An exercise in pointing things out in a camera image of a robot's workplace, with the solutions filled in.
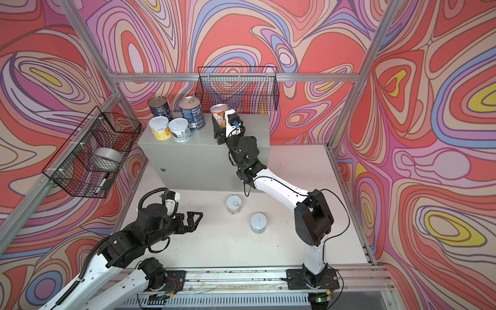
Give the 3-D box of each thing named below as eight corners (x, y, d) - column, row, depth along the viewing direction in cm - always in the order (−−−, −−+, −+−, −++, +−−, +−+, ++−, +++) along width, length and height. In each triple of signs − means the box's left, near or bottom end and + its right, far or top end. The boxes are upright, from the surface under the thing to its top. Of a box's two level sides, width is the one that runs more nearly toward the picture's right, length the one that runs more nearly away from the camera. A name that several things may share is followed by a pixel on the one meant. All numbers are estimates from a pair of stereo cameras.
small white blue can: (250, 234, 87) (250, 229, 82) (250, 217, 92) (250, 212, 87) (266, 234, 87) (267, 229, 82) (265, 217, 92) (266, 212, 87)
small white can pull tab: (226, 214, 93) (225, 209, 88) (227, 200, 98) (226, 194, 93) (241, 214, 93) (241, 209, 88) (241, 200, 98) (241, 194, 93)
